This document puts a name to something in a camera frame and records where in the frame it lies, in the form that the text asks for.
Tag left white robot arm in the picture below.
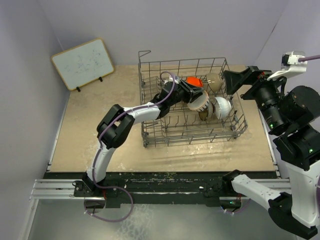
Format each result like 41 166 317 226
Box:
83 80 204 196

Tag small whiteboard with wood frame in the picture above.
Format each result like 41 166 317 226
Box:
51 38 115 91

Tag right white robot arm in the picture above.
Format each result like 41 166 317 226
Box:
222 66 320 240

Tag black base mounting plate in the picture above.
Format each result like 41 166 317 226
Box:
72 171 246 209

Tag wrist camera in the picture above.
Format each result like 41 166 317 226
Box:
163 75 181 85
267 51 308 81

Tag white ceramic bowl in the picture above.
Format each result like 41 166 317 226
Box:
213 96 232 120

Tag orange bowl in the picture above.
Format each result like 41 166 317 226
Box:
186 76 204 88

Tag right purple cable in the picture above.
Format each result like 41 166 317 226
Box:
223 54 320 216

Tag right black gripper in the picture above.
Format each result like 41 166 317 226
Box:
223 63 291 130

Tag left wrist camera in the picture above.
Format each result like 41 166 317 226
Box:
163 75 181 85

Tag beige white bowl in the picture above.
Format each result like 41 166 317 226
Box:
187 90 210 112

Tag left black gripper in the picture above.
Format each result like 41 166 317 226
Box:
168 80 203 107

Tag brown rimmed cream bowl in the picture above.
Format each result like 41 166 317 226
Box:
198 103 215 121

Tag black glossy bowl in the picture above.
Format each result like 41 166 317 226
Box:
206 72 223 93

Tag grey wire dish rack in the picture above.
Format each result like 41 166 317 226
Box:
138 50 248 147

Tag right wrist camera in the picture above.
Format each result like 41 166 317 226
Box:
267 51 308 81

